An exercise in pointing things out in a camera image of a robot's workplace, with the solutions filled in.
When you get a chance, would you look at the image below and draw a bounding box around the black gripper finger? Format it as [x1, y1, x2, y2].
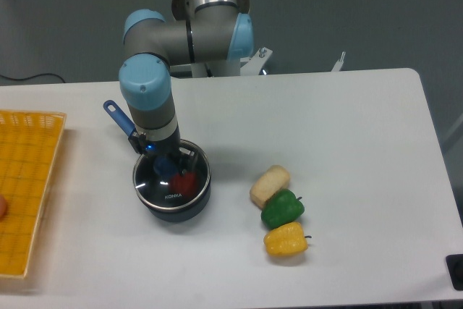
[172, 147, 198, 176]
[128, 132, 145, 155]

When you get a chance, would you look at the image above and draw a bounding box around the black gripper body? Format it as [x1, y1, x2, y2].
[139, 131, 180, 157]

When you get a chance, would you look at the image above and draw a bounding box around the glass pot lid blue knob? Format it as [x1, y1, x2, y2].
[132, 140, 211, 221]

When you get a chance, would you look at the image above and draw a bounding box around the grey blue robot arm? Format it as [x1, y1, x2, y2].
[119, 0, 254, 177]

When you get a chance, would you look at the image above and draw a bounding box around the red bell pepper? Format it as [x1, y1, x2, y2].
[169, 172, 198, 198]

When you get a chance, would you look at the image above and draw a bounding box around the beige bread loaf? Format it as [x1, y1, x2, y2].
[250, 165, 291, 209]

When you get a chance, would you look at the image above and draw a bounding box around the green bell pepper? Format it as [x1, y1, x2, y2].
[260, 189, 305, 229]

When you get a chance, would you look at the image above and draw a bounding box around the yellow woven basket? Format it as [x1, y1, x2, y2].
[1, 109, 67, 279]

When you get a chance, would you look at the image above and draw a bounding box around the yellow bell pepper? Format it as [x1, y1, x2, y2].
[263, 222, 309, 257]

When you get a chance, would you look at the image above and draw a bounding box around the orange round item in basket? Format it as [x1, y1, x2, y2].
[0, 195, 8, 219]

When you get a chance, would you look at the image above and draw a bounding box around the black device at table edge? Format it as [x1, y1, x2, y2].
[446, 254, 463, 291]

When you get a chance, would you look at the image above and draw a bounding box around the dark pot blue handle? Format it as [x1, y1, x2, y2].
[103, 100, 211, 222]

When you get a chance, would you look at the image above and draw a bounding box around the black cable on floor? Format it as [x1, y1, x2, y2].
[0, 72, 67, 83]

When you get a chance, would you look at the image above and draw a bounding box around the white bracket behind table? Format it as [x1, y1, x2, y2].
[331, 51, 346, 72]

